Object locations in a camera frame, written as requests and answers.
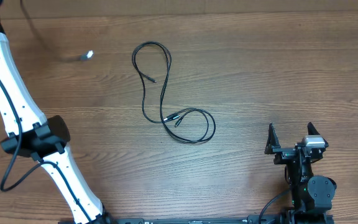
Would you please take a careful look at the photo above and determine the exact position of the black USB cable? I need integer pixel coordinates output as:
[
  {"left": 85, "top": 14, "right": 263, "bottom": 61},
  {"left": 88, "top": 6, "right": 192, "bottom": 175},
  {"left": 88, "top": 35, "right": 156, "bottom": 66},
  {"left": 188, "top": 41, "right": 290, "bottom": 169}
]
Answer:
[{"left": 19, "top": 0, "right": 94, "bottom": 62}]

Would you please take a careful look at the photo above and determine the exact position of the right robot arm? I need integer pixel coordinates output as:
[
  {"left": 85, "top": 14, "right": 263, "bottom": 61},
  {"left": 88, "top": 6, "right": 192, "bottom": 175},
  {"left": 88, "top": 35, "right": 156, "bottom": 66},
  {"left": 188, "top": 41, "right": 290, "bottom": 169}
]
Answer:
[{"left": 258, "top": 123, "right": 337, "bottom": 224}]

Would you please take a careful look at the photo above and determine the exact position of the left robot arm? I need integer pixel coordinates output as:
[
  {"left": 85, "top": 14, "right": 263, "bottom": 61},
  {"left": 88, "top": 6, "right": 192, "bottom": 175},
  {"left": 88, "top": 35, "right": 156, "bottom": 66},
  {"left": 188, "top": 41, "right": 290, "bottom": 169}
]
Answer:
[{"left": 0, "top": 2, "right": 113, "bottom": 223}]

